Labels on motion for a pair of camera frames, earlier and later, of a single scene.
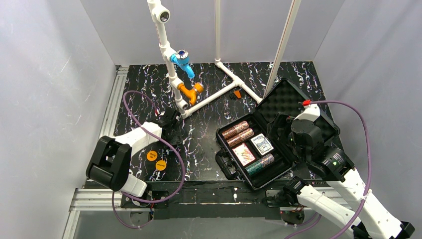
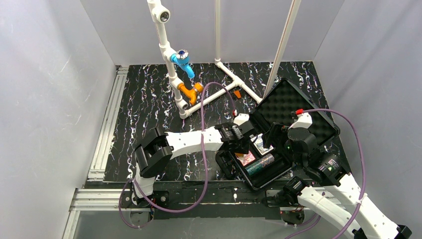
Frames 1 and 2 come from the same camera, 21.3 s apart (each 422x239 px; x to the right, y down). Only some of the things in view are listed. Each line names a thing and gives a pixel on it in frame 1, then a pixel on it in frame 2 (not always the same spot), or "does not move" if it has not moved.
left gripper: (172, 122) → (227, 155)
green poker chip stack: (266, 160) does not move
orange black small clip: (237, 93) does not move
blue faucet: (181, 58) does not move
